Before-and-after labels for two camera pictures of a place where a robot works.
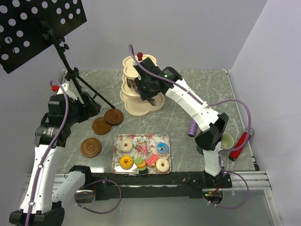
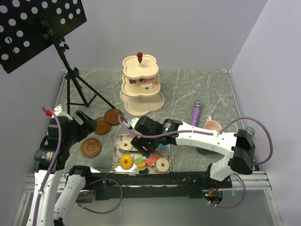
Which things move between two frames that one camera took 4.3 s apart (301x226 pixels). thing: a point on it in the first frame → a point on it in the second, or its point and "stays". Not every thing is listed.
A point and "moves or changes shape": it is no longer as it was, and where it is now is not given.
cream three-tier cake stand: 130,97 stays
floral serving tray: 142,154 stays
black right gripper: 144,95 → 138,142
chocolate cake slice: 132,83 moves or changes shape
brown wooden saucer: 114,117 stays
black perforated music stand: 27,28 stays
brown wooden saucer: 91,147 stays
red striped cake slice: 152,159 stays
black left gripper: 91,109 → 88,126
